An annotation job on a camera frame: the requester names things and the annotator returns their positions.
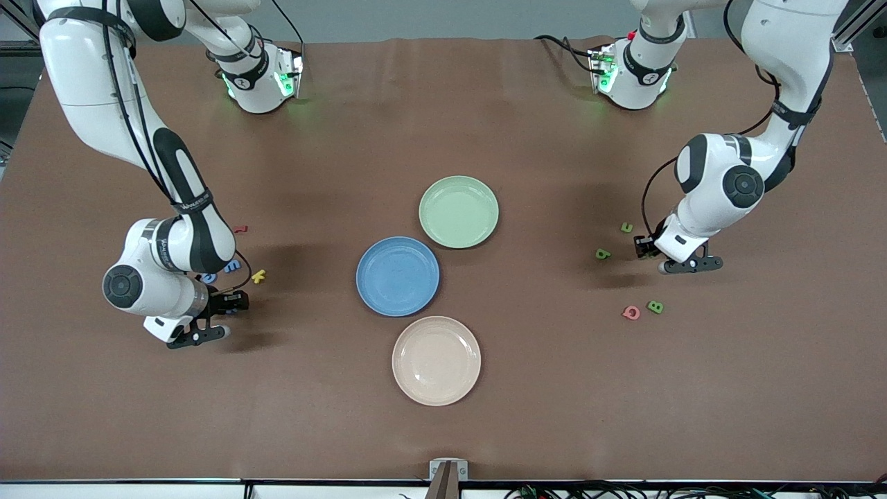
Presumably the blue plate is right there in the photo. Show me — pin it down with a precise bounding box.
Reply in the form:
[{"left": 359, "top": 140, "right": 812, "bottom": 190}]
[{"left": 355, "top": 236, "right": 441, "bottom": 318}]

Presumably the green plate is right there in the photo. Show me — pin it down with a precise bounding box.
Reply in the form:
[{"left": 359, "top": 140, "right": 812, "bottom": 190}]
[{"left": 419, "top": 175, "right": 500, "bottom": 250}]

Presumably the cream plate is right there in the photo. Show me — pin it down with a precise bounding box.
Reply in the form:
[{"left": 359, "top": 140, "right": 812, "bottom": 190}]
[{"left": 392, "top": 315, "right": 482, "bottom": 407}]

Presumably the white table frame rail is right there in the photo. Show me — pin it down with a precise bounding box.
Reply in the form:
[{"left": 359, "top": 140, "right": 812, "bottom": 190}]
[{"left": 0, "top": 480, "right": 887, "bottom": 499}]

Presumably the silver base connector bracket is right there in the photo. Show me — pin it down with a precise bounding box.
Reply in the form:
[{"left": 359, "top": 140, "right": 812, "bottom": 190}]
[
  {"left": 589, "top": 45, "right": 617, "bottom": 94},
  {"left": 274, "top": 47, "right": 304, "bottom": 99}
]

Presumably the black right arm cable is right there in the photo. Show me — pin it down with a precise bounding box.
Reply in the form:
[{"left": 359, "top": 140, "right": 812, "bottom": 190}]
[{"left": 100, "top": 0, "right": 254, "bottom": 295}]

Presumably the black base cable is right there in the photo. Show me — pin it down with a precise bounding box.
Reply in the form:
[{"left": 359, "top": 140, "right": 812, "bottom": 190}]
[
  {"left": 269, "top": 0, "right": 306, "bottom": 49},
  {"left": 534, "top": 35, "right": 598, "bottom": 73}
]

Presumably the black cable bundle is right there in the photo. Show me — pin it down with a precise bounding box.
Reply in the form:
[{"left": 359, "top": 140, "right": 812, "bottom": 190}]
[{"left": 504, "top": 482, "right": 887, "bottom": 499}]

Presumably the aluminium frame profile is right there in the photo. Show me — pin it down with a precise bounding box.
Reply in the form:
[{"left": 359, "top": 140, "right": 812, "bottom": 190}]
[
  {"left": 832, "top": 0, "right": 887, "bottom": 53},
  {"left": 0, "top": 0, "right": 41, "bottom": 56}
]

